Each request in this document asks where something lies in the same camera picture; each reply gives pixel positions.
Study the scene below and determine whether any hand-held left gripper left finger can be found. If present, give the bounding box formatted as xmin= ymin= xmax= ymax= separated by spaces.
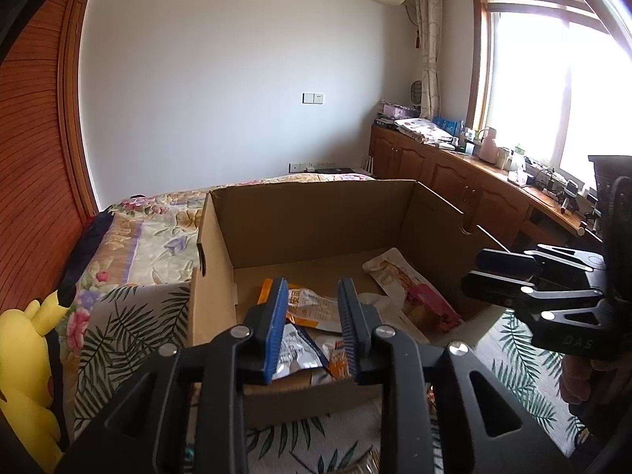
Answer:
xmin=59 ymin=276 xmax=290 ymax=474

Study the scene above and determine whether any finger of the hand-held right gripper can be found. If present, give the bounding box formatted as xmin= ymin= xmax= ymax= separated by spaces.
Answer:
xmin=461 ymin=271 xmax=606 ymax=317
xmin=476 ymin=244 xmax=606 ymax=277

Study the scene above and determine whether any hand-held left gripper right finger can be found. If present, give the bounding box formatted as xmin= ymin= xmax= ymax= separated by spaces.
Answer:
xmin=337 ymin=278 xmax=583 ymax=474

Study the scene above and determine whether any silver snack packet orange print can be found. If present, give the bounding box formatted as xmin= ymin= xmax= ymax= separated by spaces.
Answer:
xmin=274 ymin=325 xmax=329 ymax=383

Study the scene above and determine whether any white orange snack packet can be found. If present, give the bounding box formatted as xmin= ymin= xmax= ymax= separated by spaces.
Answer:
xmin=288 ymin=289 xmax=346 ymax=333

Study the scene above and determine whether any pink snack packet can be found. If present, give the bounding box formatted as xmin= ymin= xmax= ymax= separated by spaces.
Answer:
xmin=402 ymin=281 xmax=465 ymax=334

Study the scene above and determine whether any white red snack packet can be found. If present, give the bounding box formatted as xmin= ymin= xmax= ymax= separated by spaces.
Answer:
xmin=363 ymin=248 xmax=425 ymax=302

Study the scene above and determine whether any brown cardboard box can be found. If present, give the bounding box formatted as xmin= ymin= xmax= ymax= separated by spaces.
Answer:
xmin=188 ymin=179 xmax=512 ymax=428

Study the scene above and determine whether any person's right hand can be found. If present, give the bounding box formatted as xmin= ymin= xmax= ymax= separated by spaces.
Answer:
xmin=560 ymin=355 xmax=594 ymax=406

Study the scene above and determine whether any wooden side cabinet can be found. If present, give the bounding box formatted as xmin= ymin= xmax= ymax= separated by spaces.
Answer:
xmin=369 ymin=123 xmax=603 ymax=258

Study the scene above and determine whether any pink kettle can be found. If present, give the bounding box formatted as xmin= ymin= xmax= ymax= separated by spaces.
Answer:
xmin=479 ymin=128 xmax=498 ymax=163

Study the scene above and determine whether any green leaf print blanket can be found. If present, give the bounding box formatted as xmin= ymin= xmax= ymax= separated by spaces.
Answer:
xmin=74 ymin=281 xmax=583 ymax=474

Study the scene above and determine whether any folded floral cloth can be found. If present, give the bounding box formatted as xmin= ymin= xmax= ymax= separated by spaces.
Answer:
xmin=395 ymin=117 xmax=457 ymax=146

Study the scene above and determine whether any pink box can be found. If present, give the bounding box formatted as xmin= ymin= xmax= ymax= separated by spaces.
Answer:
xmin=381 ymin=101 xmax=418 ymax=119

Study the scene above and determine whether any wooden framed window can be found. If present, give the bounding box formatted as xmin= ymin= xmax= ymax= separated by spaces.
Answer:
xmin=469 ymin=0 xmax=632 ymax=198

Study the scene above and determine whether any dark cloth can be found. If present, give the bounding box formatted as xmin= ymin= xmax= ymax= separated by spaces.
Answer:
xmin=56 ymin=212 xmax=117 ymax=297

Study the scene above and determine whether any patterned beige curtain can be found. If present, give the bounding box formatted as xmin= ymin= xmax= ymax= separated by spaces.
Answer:
xmin=412 ymin=0 xmax=442 ymax=119

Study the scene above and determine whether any yellow plush toy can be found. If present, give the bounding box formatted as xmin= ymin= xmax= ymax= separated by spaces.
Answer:
xmin=0 ymin=292 xmax=70 ymax=474

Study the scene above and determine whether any wooden slatted wardrobe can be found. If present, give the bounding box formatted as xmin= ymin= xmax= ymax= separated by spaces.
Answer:
xmin=0 ymin=0 xmax=100 ymax=317

